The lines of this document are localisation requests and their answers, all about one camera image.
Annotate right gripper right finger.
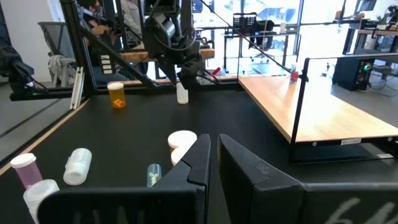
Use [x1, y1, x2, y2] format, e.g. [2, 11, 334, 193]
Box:
[217, 133, 398, 224]

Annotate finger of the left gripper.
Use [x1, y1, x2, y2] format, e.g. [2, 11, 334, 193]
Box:
[180, 62, 205, 90]
[160, 63, 178, 82]

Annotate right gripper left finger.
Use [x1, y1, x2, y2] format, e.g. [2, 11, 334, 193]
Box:
[37, 134, 212, 224]

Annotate small white plastic bottle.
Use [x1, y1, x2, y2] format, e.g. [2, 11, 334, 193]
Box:
[176, 82, 190, 105]

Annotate clear blue vial white pills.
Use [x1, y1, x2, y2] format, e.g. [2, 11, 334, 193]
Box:
[146, 163, 163, 189]

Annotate orange pill bottle white cap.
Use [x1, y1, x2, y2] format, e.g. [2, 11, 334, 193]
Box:
[170, 146, 190, 167]
[107, 82, 127, 110]
[167, 129, 198, 153]

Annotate white bottle tan label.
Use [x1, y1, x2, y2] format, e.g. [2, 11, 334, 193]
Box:
[63, 147, 93, 187]

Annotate blue vial red pills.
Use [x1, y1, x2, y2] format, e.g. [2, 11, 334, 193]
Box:
[289, 63, 300, 85]

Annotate white bottle ribbed cap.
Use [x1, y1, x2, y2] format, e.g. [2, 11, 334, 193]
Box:
[22, 179, 60, 224]

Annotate pink pill bottle white cap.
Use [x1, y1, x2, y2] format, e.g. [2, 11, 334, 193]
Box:
[10, 152, 44, 190]

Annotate wooden background table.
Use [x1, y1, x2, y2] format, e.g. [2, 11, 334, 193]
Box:
[119, 47, 216, 62]

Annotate person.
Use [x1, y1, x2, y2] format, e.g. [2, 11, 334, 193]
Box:
[76, 0, 125, 85]
[119, 0, 146, 49]

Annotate black table mat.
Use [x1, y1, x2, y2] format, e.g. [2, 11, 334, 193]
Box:
[0, 88, 398, 224]

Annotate black crate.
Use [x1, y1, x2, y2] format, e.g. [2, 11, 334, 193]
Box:
[232, 12, 257, 31]

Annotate black office chair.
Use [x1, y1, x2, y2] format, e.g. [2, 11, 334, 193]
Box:
[248, 19, 277, 63]

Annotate silver aluminium bar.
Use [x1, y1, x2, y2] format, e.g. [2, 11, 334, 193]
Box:
[69, 66, 85, 110]

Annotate white cloth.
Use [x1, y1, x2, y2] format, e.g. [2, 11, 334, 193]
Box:
[47, 54, 78, 88]

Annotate grey mesh office chair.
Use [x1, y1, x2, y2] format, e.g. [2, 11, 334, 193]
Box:
[37, 21, 77, 88]

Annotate black computer tower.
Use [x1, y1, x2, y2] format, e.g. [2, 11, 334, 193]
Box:
[331, 58, 376, 92]

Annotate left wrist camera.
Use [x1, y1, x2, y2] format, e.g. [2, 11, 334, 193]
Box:
[148, 12, 177, 41]

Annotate thin black tether cable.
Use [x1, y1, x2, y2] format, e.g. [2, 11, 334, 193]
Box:
[198, 0, 292, 73]

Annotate black metal rig frame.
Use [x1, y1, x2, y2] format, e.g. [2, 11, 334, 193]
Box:
[9, 0, 240, 102]

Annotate wooden shelf black frame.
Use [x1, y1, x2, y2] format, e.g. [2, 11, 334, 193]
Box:
[236, 52, 398, 166]

